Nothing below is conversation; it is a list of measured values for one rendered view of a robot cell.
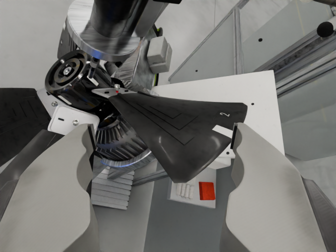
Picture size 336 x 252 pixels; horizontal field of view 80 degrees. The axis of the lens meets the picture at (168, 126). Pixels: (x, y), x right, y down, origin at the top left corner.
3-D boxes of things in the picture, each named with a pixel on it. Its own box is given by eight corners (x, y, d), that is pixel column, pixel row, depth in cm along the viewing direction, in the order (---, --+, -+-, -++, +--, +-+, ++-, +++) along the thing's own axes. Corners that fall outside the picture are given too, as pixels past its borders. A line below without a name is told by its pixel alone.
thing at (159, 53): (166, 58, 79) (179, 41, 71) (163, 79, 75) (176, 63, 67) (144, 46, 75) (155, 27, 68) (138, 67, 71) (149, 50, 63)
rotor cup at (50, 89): (89, 83, 58) (52, 49, 48) (132, 76, 53) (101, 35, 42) (72, 128, 52) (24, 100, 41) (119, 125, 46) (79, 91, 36)
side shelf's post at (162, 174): (136, 181, 167) (196, 161, 100) (135, 185, 165) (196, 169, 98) (132, 180, 166) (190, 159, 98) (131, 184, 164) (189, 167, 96)
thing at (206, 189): (211, 182, 96) (214, 181, 95) (213, 200, 93) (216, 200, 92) (198, 181, 93) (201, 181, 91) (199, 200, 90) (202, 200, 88)
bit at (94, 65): (92, 73, 28) (100, 49, 24) (95, 79, 28) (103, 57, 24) (85, 73, 28) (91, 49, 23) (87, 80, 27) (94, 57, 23)
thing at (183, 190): (195, 167, 94) (197, 166, 93) (191, 200, 88) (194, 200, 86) (179, 162, 91) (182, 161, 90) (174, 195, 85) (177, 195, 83)
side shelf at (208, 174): (213, 138, 111) (217, 136, 108) (211, 208, 95) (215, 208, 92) (176, 124, 102) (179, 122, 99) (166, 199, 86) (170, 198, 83)
